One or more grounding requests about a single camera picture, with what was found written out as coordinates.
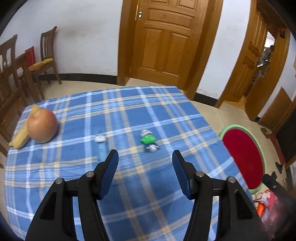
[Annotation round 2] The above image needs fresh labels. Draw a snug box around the blue plastic tube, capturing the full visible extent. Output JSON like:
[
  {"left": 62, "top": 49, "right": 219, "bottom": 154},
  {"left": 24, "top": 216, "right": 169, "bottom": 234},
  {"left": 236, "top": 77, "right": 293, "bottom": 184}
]
[{"left": 94, "top": 134, "right": 108, "bottom": 162}]

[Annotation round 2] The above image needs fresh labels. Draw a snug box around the green toy figure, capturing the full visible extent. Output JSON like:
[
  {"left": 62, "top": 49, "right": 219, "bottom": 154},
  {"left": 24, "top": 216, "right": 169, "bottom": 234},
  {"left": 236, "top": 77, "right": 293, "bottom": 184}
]
[{"left": 140, "top": 130, "right": 159, "bottom": 153}]

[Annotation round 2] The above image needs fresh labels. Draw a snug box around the red floral fabric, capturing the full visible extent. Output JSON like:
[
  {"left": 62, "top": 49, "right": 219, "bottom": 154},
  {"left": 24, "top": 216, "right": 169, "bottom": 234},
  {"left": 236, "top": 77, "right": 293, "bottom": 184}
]
[{"left": 254, "top": 189, "right": 277, "bottom": 218}]

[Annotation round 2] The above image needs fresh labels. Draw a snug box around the orange plastic object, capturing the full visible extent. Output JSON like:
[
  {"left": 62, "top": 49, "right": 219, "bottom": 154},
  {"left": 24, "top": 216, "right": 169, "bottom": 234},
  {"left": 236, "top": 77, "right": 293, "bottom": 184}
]
[{"left": 257, "top": 202, "right": 265, "bottom": 217}]

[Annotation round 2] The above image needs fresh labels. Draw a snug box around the small wooden cabinet door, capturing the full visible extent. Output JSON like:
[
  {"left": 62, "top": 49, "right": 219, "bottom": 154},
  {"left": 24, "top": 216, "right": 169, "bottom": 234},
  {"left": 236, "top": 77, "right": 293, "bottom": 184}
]
[{"left": 258, "top": 88, "right": 292, "bottom": 132}]

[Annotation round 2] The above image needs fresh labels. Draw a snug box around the yellow banana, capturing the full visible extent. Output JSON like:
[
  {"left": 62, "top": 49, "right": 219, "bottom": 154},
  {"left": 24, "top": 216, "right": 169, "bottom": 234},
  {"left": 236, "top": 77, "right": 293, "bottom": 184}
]
[{"left": 8, "top": 105, "right": 40, "bottom": 149}]

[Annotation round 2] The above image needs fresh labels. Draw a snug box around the blue plaid tablecloth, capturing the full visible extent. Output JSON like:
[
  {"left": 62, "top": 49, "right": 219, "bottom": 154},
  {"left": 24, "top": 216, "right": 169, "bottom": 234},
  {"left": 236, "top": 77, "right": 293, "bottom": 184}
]
[{"left": 4, "top": 87, "right": 247, "bottom": 240}]

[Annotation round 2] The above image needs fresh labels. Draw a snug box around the red apple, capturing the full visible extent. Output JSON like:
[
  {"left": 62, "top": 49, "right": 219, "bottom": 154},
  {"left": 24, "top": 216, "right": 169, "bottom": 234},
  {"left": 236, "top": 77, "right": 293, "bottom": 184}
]
[{"left": 27, "top": 108, "right": 58, "bottom": 144}]

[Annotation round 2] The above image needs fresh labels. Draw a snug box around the near wooden chair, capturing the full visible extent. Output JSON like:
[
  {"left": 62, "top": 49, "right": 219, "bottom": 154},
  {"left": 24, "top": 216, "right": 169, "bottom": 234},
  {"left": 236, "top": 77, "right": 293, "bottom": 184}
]
[{"left": 1, "top": 34, "right": 41, "bottom": 147}]

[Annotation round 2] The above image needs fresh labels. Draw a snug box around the wooden chair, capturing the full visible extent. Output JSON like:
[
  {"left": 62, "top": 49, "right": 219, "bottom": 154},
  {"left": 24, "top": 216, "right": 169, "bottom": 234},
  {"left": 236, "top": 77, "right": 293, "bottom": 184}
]
[
  {"left": 1, "top": 34, "right": 41, "bottom": 147},
  {"left": 28, "top": 26, "right": 63, "bottom": 85}
]

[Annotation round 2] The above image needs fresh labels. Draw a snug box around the open wooden door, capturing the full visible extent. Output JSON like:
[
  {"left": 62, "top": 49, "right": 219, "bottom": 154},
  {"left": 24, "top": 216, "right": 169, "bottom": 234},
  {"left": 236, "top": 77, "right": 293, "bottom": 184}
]
[{"left": 216, "top": 1, "right": 291, "bottom": 121}]

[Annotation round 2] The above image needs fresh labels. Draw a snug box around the yellow seat cushion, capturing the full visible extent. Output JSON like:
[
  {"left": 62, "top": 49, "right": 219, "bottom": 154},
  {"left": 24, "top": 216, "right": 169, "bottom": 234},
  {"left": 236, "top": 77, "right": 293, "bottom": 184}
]
[{"left": 28, "top": 58, "right": 54, "bottom": 72}]

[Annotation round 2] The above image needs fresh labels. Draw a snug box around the red chair back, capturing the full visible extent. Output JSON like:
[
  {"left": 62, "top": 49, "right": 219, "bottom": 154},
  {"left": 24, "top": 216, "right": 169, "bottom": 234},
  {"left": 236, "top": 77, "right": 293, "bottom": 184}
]
[{"left": 25, "top": 46, "right": 36, "bottom": 67}]

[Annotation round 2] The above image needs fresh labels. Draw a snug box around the far wooden chair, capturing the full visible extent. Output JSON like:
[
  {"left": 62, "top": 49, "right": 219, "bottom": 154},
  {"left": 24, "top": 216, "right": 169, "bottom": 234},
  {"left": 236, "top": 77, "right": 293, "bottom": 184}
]
[{"left": 28, "top": 26, "right": 63, "bottom": 85}]

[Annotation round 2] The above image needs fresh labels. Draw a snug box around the closed wooden door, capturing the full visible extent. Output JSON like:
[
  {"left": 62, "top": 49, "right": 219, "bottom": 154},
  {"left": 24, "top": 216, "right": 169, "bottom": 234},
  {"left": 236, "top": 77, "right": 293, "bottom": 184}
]
[{"left": 117, "top": 1, "right": 223, "bottom": 99}]

